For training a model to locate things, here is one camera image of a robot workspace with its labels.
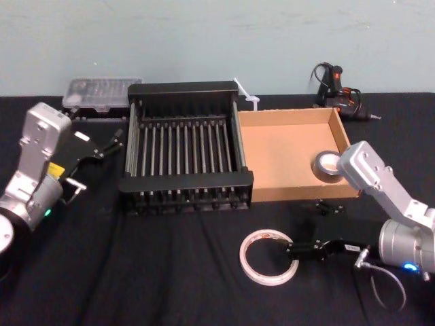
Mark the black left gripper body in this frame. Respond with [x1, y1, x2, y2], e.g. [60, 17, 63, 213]
[50, 130, 103, 202]

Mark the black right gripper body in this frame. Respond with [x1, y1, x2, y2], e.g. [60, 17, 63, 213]
[324, 238, 373, 261]

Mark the white tape roll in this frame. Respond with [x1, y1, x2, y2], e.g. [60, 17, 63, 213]
[239, 229, 300, 285]

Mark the silver tape roll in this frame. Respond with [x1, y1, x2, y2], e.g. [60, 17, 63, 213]
[311, 150, 348, 183]

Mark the clear plastic case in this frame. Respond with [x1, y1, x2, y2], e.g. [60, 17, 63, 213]
[62, 77, 144, 124]

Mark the shallow brown cardboard tray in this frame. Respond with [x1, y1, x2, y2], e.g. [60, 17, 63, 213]
[236, 107, 362, 204]

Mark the black rack with steel bars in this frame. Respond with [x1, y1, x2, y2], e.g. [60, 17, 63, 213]
[118, 80, 255, 212]

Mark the white three-armed plastic piece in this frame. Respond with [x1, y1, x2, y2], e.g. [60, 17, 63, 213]
[232, 77, 261, 111]

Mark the black table cloth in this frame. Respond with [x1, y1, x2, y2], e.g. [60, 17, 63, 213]
[0, 91, 435, 326]

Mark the black corded tool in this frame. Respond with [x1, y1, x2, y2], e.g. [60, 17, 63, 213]
[310, 62, 382, 124]

